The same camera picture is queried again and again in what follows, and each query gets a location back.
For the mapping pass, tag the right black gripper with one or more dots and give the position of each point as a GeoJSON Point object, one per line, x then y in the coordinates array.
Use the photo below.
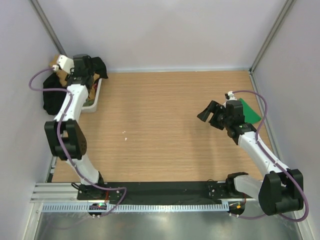
{"type": "Point", "coordinates": [215, 108]}

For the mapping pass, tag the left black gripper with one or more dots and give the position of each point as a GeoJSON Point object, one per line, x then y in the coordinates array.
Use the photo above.
{"type": "Point", "coordinates": [71, 75]}

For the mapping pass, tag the tan tank top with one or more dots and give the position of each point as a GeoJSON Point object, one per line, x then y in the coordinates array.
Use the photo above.
{"type": "Point", "coordinates": [62, 76]}

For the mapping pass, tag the green tank top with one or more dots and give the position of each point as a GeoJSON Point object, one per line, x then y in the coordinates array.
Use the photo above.
{"type": "Point", "coordinates": [249, 114]}

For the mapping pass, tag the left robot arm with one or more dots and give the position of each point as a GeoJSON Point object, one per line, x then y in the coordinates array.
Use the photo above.
{"type": "Point", "coordinates": [65, 138]}

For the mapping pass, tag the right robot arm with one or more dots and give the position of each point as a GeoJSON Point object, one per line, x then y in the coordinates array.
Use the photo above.
{"type": "Point", "coordinates": [282, 188]}

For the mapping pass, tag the black tank top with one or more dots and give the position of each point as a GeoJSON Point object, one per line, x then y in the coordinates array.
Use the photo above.
{"type": "Point", "coordinates": [98, 68]}

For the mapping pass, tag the white laundry bin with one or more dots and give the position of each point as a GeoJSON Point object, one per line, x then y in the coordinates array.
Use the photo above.
{"type": "Point", "coordinates": [91, 105]}

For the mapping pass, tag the black garment over bin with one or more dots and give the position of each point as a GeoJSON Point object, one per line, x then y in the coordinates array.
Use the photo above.
{"type": "Point", "coordinates": [53, 100]}

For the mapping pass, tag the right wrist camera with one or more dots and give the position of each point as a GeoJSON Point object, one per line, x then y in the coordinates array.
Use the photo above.
{"type": "Point", "coordinates": [230, 96]}

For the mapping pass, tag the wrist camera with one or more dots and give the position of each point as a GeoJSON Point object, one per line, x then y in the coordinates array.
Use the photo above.
{"type": "Point", "coordinates": [63, 63]}
{"type": "Point", "coordinates": [230, 96]}

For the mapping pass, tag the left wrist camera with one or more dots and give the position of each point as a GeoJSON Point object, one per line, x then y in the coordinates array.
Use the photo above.
{"type": "Point", "coordinates": [63, 63]}

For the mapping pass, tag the slotted cable duct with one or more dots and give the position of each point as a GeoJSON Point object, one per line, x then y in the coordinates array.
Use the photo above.
{"type": "Point", "coordinates": [99, 207]}

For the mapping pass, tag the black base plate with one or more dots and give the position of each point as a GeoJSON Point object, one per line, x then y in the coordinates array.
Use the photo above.
{"type": "Point", "coordinates": [175, 193]}

